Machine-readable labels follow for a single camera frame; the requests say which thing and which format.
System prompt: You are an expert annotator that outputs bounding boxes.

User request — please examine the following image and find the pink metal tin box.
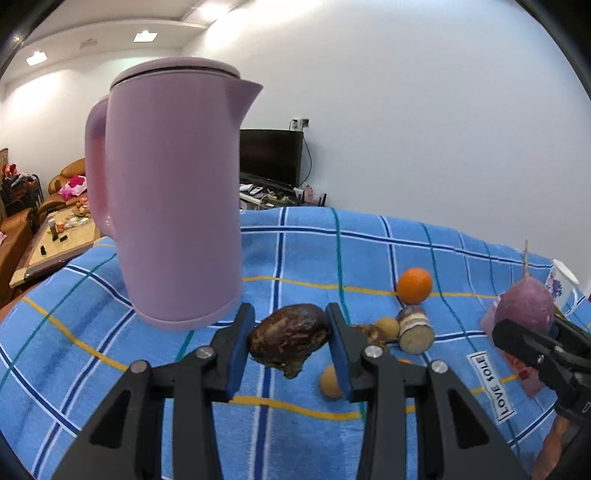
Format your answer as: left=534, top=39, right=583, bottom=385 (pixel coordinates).
left=480, top=295, right=544, bottom=398

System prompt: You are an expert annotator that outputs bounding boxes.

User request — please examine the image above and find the small longan back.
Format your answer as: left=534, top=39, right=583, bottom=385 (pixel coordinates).
left=375, top=317, right=401, bottom=342

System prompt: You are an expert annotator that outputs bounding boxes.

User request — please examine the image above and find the white floral mug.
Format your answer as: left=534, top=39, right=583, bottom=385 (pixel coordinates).
left=545, top=259, right=582, bottom=312

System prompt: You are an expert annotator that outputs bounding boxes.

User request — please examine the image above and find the white tv stand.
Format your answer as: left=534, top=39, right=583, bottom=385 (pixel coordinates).
left=238, top=183, right=328, bottom=210

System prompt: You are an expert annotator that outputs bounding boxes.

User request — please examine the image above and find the wrinkled passion fruit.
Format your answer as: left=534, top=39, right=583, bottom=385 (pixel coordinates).
left=249, top=304, right=332, bottom=380
left=353, top=324, right=389, bottom=351

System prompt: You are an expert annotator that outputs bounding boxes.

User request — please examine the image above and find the wrinkled passion fruit front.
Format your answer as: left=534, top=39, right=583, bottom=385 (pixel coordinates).
left=249, top=304, right=332, bottom=380

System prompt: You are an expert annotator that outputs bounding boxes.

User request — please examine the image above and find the pink electric kettle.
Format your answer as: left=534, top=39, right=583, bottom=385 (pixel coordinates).
left=85, top=57, right=262, bottom=331

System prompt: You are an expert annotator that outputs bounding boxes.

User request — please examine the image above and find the cut purple yam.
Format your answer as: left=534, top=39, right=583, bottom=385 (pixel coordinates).
left=397, top=305, right=435, bottom=355

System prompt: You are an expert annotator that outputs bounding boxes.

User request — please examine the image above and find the blue checkered tablecloth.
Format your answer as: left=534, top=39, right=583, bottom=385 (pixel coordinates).
left=1, top=207, right=555, bottom=479

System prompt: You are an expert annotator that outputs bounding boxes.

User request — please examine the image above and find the wrinkled passion fruit back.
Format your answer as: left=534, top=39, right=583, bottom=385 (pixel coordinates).
left=353, top=324, right=389, bottom=351

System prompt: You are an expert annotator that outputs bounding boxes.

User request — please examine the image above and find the small longan front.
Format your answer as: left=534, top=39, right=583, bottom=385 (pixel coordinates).
left=318, top=365, right=343, bottom=399

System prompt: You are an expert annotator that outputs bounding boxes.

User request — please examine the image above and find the small longan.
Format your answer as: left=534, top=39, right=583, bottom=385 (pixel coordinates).
left=375, top=317, right=401, bottom=342
left=318, top=365, right=343, bottom=399

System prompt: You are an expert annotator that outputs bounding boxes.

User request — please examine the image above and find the purple round turnip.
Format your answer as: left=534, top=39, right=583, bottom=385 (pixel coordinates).
left=494, top=240, right=554, bottom=334

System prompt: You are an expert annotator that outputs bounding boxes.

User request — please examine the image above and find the brown leather sofa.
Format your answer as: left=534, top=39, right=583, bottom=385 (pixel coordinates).
left=1, top=158, right=85, bottom=307

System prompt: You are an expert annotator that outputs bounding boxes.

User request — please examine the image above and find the person's right hand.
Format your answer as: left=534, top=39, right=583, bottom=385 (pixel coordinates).
left=532, top=415, right=579, bottom=480

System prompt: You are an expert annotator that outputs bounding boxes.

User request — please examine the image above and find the coffee table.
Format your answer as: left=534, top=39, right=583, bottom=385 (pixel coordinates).
left=9, top=206, right=100, bottom=289

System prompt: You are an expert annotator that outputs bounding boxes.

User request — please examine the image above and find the pink floral cushion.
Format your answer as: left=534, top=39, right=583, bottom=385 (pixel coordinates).
left=58, top=175, right=87, bottom=200

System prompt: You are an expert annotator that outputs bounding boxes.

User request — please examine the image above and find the black television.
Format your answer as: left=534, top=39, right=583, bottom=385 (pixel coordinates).
left=239, top=129, right=304, bottom=188

